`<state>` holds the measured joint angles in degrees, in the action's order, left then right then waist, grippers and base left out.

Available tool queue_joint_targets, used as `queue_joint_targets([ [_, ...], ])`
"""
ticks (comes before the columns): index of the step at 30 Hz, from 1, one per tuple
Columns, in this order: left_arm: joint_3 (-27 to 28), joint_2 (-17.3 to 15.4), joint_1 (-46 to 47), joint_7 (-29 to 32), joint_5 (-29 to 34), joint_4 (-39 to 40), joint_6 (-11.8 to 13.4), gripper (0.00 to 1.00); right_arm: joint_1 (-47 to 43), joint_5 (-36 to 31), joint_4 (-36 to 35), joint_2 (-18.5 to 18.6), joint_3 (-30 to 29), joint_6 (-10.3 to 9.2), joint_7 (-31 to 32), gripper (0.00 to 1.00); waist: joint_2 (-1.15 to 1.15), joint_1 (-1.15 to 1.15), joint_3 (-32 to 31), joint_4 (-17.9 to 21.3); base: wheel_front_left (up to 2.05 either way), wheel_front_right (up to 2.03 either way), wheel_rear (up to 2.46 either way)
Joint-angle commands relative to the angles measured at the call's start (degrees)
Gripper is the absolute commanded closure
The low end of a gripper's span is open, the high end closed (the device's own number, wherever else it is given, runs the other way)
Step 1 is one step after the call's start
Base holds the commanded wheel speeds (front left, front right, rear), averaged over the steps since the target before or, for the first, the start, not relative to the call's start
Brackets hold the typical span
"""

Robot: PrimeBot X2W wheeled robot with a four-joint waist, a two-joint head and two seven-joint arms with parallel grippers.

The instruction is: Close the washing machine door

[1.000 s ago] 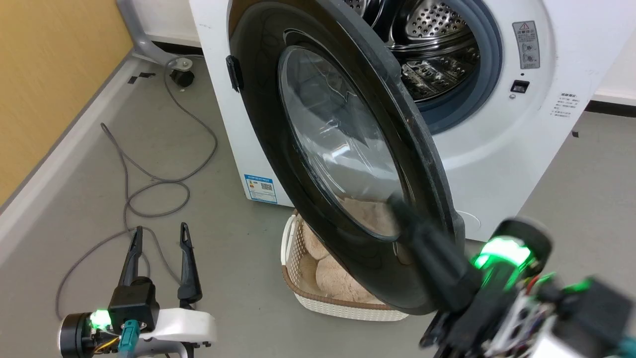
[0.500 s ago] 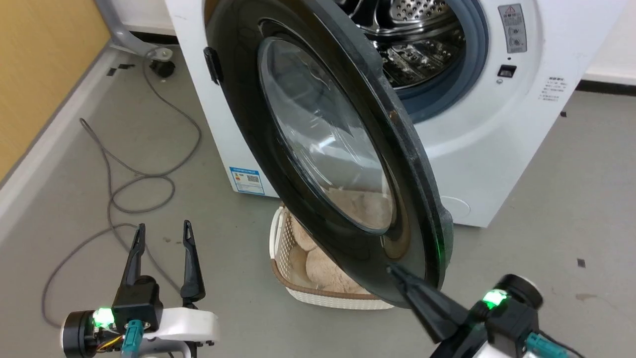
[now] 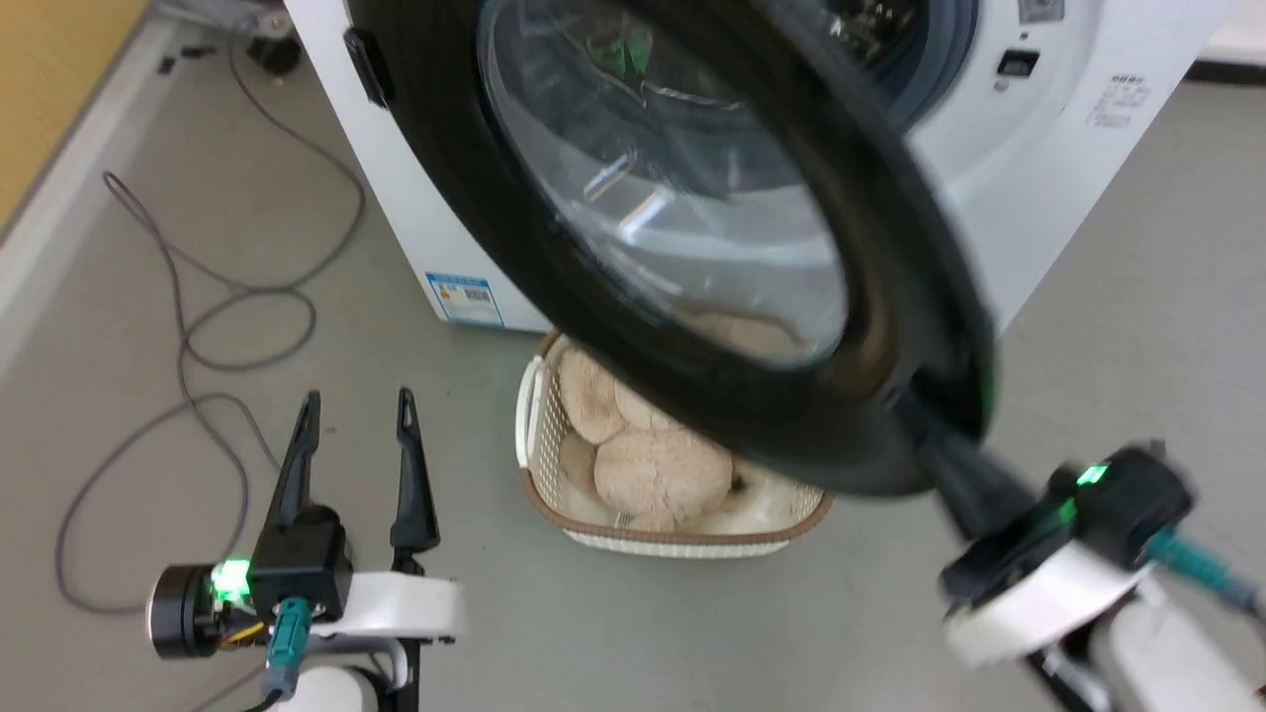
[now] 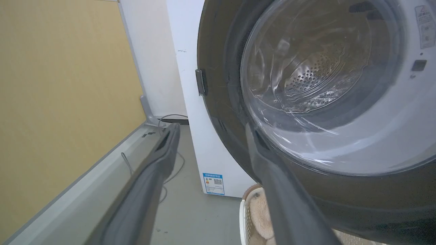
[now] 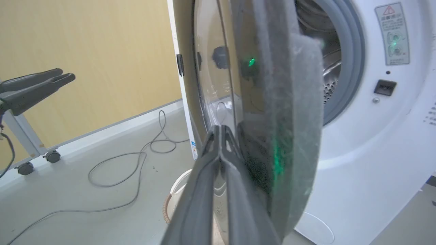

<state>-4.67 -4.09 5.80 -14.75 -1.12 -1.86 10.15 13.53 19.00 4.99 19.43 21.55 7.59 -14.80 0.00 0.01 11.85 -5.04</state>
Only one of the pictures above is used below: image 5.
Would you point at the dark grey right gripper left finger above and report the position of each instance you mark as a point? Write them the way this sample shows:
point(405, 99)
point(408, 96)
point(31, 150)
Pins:
point(199, 190)

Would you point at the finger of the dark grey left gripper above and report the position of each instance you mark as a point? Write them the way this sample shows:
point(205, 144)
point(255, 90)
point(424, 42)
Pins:
point(34, 92)
point(30, 79)

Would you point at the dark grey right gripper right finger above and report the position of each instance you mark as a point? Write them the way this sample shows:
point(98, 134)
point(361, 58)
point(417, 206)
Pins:
point(243, 204)

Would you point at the round washing machine door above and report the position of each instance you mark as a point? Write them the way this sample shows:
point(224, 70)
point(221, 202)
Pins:
point(299, 119)

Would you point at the black door hinge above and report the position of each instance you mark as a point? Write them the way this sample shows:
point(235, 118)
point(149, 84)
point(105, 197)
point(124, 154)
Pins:
point(180, 64)

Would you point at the white washing machine body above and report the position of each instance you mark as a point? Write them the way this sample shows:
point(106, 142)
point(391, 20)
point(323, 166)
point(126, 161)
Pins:
point(374, 153)

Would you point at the grey rubber door gasket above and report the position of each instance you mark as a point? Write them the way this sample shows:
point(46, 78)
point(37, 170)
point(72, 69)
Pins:
point(352, 61)

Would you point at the black door latch slot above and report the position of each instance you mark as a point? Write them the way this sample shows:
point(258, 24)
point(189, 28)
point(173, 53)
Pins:
point(385, 87)

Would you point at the white laundry basket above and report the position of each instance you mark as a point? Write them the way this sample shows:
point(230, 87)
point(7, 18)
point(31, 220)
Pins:
point(174, 194)

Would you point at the small colourful energy label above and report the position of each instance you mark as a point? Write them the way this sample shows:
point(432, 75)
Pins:
point(194, 150)

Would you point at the grey caster wheel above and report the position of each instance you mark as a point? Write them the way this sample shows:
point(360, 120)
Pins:
point(26, 168)
point(53, 157)

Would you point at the round white filter cover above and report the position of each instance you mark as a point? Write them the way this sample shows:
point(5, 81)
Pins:
point(316, 229)

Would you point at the steel perforated washer drum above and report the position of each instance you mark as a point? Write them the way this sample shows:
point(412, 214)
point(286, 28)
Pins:
point(330, 64)

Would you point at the grey warning sticker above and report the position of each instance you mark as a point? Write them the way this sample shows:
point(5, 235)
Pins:
point(392, 34)

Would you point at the grey metal stand frame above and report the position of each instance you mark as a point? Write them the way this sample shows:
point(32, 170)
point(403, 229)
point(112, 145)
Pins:
point(25, 134)

